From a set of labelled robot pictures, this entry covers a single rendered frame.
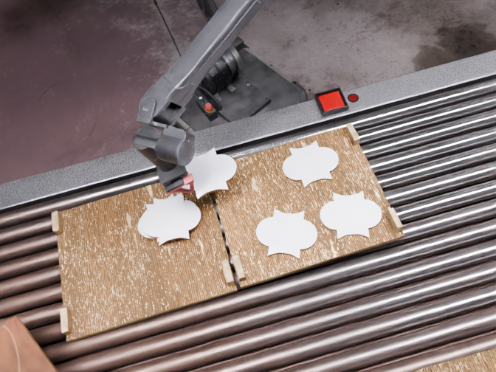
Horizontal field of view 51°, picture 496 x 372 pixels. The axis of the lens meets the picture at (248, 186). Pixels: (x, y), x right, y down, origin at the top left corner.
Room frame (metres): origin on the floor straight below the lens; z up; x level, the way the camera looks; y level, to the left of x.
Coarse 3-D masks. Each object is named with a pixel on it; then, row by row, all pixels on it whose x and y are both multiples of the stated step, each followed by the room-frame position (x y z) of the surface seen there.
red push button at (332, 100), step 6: (318, 96) 0.94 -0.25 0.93; (324, 96) 0.94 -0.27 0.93; (330, 96) 0.93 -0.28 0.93; (336, 96) 0.93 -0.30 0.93; (324, 102) 0.92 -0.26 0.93; (330, 102) 0.91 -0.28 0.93; (336, 102) 0.91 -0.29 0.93; (342, 102) 0.90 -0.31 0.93; (324, 108) 0.89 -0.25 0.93; (330, 108) 0.89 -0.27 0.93
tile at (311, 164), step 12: (312, 144) 0.77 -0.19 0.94; (300, 156) 0.74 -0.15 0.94; (312, 156) 0.73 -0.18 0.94; (324, 156) 0.73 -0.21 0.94; (336, 156) 0.72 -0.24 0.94; (288, 168) 0.71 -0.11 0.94; (300, 168) 0.71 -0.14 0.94; (312, 168) 0.70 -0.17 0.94; (324, 168) 0.69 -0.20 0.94; (300, 180) 0.67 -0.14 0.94; (312, 180) 0.66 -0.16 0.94
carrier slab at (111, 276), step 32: (128, 192) 0.75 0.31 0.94; (160, 192) 0.73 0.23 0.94; (64, 224) 0.69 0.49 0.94; (96, 224) 0.67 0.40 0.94; (128, 224) 0.65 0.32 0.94; (64, 256) 0.60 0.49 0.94; (96, 256) 0.58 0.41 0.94; (128, 256) 0.56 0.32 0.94; (160, 256) 0.55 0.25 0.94; (192, 256) 0.53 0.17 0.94; (224, 256) 0.51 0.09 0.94; (64, 288) 0.52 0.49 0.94; (96, 288) 0.50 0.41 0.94; (128, 288) 0.48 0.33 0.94; (160, 288) 0.46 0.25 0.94; (192, 288) 0.45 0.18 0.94; (224, 288) 0.43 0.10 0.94; (96, 320) 0.42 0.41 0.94; (128, 320) 0.40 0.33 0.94
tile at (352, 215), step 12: (360, 192) 0.60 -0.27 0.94; (336, 204) 0.58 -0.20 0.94; (348, 204) 0.57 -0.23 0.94; (360, 204) 0.57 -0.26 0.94; (372, 204) 0.56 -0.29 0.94; (324, 216) 0.56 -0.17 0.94; (336, 216) 0.55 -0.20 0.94; (348, 216) 0.54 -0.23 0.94; (360, 216) 0.54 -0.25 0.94; (372, 216) 0.53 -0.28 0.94; (336, 228) 0.52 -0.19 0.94; (348, 228) 0.51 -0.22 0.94; (360, 228) 0.51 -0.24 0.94
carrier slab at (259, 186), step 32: (256, 160) 0.76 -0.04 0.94; (352, 160) 0.70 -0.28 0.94; (224, 192) 0.69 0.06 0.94; (256, 192) 0.67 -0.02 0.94; (288, 192) 0.65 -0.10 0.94; (320, 192) 0.63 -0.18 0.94; (352, 192) 0.61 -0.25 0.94; (224, 224) 0.60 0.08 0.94; (256, 224) 0.58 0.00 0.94; (320, 224) 0.54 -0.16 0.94; (384, 224) 0.51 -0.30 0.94; (256, 256) 0.49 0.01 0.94; (288, 256) 0.48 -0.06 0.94; (320, 256) 0.46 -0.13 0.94
